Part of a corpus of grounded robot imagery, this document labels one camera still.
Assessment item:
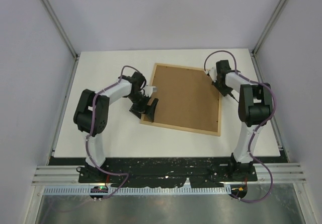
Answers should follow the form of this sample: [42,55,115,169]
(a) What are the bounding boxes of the right aluminium corner post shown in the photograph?
[251,0,299,57]

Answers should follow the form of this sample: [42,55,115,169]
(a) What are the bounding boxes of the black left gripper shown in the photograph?
[127,92,158,122]

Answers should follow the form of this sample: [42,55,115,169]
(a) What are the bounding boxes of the white slotted cable duct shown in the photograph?
[43,185,231,196]

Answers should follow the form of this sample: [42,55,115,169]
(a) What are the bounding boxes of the wooden picture frame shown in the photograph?
[140,63,222,136]

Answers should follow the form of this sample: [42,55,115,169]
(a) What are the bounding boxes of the left aluminium corner post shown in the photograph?
[31,0,79,60]

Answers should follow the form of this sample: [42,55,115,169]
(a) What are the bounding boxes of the black speckled base plate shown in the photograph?
[49,155,259,188]

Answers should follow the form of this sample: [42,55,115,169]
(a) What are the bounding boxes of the aluminium corner post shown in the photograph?
[31,0,79,60]
[251,0,299,57]

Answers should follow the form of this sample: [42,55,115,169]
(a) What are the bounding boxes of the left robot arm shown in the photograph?
[73,71,158,183]

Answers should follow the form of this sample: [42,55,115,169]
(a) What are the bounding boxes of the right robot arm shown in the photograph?
[210,60,273,181]

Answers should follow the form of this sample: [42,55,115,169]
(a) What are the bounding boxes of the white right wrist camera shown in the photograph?
[205,67,217,82]

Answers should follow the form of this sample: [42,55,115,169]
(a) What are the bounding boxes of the aluminium rail across front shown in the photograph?
[32,163,306,188]

